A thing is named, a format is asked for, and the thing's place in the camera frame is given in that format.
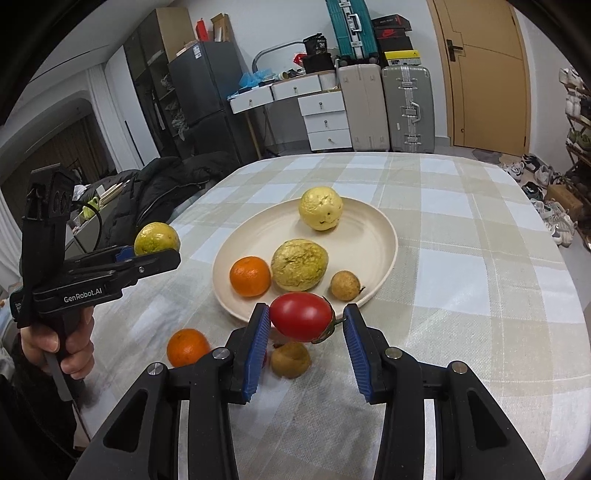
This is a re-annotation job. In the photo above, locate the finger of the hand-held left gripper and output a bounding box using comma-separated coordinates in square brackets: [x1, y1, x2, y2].
[65, 246, 139, 274]
[108, 249, 182, 291]

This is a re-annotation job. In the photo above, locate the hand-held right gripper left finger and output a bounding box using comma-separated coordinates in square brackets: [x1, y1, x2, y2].
[68, 302, 272, 480]

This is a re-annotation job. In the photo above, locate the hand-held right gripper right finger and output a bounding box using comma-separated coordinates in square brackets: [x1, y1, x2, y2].
[342, 303, 546, 480]

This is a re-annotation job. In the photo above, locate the green-yellow citrus fruit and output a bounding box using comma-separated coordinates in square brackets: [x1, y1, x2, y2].
[134, 222, 181, 257]

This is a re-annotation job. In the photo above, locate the red tomato with stem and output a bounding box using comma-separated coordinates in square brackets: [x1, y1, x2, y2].
[269, 292, 346, 345]

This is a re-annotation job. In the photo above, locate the brown round longan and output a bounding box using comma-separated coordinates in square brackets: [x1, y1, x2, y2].
[270, 342, 311, 380]
[329, 271, 366, 302]

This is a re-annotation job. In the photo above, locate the orange mandarin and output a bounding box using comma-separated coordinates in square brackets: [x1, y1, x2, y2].
[167, 328, 212, 368]
[229, 256, 272, 298]

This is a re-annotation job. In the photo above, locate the wrinkled yellow-green guava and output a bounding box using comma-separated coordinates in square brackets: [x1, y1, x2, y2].
[270, 239, 330, 292]

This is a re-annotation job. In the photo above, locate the cream round plate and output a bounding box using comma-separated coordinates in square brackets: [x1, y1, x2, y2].
[212, 196, 399, 324]

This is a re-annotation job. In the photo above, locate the large yellow passion fruit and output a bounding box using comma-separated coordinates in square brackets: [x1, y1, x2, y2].
[298, 186, 344, 232]

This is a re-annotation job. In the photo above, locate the person's left forearm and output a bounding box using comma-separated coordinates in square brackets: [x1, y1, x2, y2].
[0, 342, 81, 480]

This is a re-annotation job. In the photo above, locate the person's left hand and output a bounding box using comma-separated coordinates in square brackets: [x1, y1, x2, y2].
[19, 305, 96, 376]

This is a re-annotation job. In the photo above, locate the white curtain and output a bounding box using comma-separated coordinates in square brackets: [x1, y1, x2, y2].
[0, 187, 24, 289]

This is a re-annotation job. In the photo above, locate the black padded jacket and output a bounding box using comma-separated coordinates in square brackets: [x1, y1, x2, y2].
[110, 151, 242, 241]

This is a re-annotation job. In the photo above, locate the beige checked tablecloth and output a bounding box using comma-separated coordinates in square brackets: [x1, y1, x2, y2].
[76, 152, 588, 480]

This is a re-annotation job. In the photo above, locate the white wardrobe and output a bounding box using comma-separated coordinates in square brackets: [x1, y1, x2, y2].
[103, 46, 145, 175]

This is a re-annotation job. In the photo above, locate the dark grey refrigerator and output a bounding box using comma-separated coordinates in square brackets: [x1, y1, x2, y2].
[167, 41, 257, 163]

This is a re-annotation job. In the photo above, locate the tall dark display cabinet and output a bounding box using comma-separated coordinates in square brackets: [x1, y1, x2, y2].
[123, 8, 195, 163]

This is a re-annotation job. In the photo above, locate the blue plastic bag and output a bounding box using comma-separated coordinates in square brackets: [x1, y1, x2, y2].
[239, 70, 271, 89]

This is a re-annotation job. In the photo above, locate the white desk with drawers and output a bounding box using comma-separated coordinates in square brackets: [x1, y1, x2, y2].
[229, 71, 354, 152]

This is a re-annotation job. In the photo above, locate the pile of sneakers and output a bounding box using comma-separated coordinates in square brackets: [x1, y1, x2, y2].
[500, 154, 579, 248]

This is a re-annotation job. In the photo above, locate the open cardboard box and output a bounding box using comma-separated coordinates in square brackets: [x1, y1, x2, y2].
[211, 14, 232, 44]

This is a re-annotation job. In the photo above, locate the beige hard suitcase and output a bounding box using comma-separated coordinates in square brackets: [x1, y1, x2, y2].
[337, 62, 389, 152]

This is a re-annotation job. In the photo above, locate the grey hard suitcase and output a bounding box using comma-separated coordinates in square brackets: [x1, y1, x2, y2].
[381, 65, 436, 154]

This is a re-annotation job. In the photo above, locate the brown cardboard box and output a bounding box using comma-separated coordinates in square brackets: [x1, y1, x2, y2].
[544, 185, 584, 219]

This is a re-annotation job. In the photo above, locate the black bag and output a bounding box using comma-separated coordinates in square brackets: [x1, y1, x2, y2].
[302, 53, 334, 73]

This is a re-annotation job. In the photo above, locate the small black printed box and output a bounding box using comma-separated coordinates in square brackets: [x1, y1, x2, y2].
[302, 34, 328, 56]

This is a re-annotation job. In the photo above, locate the yellow black shoe box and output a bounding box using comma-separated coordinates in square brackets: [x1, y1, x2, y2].
[383, 50, 421, 68]

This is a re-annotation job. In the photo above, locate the tan wooden door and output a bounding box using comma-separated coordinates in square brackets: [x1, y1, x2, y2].
[427, 0, 532, 156]

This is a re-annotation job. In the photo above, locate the shoe rack with shoes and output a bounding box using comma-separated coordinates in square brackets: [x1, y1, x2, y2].
[558, 66, 591, 252]

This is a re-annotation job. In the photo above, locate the teal hard suitcase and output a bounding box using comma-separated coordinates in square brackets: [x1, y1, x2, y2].
[325, 0, 376, 60]

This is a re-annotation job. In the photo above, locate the plain black shoe box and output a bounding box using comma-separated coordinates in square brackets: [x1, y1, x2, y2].
[377, 36, 414, 54]

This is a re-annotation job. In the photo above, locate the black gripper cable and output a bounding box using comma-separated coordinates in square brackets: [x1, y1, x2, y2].
[69, 200, 103, 253]

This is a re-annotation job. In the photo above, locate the grey arched frame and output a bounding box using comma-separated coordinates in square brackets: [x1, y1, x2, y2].
[251, 41, 306, 82]

